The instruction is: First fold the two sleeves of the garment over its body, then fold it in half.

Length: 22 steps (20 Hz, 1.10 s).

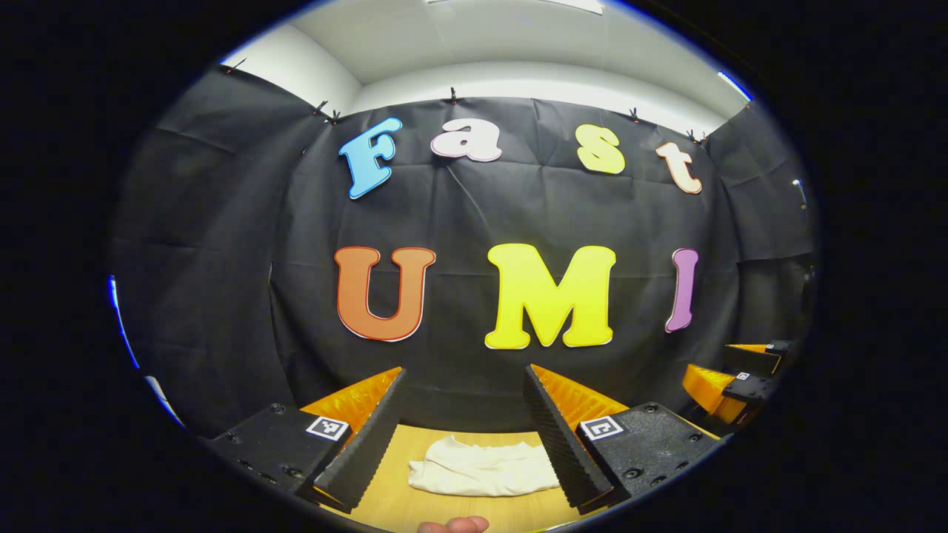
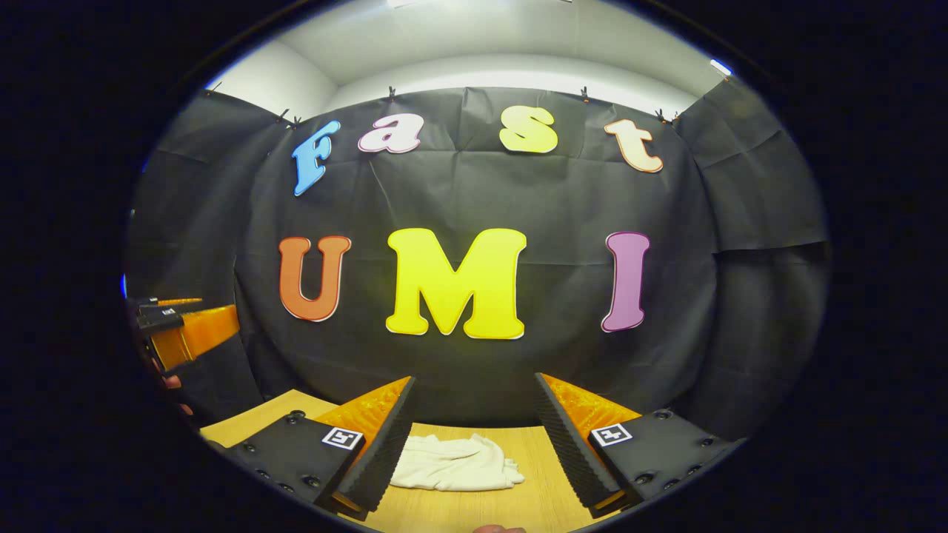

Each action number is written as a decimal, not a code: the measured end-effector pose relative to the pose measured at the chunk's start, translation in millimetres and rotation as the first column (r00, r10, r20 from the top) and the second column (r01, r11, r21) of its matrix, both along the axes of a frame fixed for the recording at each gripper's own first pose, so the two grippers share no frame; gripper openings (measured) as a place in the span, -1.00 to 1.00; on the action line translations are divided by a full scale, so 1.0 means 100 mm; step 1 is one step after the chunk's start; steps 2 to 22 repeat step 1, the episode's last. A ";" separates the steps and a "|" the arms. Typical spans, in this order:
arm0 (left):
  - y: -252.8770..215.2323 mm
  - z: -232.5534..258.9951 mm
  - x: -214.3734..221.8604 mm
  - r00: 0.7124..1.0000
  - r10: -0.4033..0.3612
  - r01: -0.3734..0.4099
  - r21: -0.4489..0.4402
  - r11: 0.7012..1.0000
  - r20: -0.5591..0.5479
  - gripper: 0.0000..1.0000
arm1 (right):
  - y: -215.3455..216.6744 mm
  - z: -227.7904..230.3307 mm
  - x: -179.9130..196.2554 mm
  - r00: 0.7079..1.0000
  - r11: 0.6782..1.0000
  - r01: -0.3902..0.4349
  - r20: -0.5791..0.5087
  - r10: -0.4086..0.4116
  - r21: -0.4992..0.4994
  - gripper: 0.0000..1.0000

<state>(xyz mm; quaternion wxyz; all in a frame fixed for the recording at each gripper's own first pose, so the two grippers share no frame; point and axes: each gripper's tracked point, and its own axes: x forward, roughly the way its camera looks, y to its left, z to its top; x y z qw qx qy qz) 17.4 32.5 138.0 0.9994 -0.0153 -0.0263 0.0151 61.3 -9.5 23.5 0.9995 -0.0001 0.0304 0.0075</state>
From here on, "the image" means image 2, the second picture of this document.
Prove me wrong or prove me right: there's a row of black cloth clips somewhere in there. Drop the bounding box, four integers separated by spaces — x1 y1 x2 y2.
207 81 678 128

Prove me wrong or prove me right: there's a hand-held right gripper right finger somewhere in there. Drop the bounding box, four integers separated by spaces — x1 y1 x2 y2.
533 372 745 520

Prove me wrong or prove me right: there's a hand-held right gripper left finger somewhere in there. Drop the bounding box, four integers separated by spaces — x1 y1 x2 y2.
222 376 417 521

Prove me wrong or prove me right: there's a black backdrop cloth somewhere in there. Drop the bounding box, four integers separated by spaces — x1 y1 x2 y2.
126 78 830 445

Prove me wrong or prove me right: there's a cream white garment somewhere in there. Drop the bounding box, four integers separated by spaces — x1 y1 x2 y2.
390 433 525 492

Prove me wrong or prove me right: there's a ceiling light panel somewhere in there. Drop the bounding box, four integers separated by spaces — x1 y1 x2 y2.
385 0 575 8

